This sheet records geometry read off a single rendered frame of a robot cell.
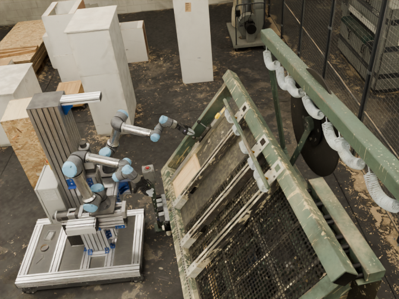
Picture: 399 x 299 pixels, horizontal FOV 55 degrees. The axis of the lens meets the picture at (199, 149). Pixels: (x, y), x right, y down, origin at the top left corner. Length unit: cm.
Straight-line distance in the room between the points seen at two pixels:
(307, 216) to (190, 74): 535
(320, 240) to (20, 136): 373
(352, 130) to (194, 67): 519
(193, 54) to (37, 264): 439
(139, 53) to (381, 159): 682
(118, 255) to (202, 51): 414
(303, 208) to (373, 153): 48
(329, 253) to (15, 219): 419
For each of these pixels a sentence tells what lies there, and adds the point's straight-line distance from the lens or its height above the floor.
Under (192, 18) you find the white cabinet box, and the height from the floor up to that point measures 122.
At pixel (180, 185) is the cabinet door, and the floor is 97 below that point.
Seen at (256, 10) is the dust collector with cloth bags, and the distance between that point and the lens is 841.
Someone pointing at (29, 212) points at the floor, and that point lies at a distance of 544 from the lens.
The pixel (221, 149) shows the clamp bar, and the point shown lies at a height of 150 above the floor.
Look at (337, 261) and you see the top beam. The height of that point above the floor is 187.
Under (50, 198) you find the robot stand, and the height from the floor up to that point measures 111.
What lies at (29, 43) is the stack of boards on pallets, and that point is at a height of 45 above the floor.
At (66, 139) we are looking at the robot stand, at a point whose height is 171.
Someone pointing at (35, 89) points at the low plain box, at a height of 58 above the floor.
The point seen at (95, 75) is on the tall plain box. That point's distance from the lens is 570.
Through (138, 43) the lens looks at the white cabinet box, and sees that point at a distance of 829.
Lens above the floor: 350
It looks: 39 degrees down
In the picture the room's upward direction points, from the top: 6 degrees counter-clockwise
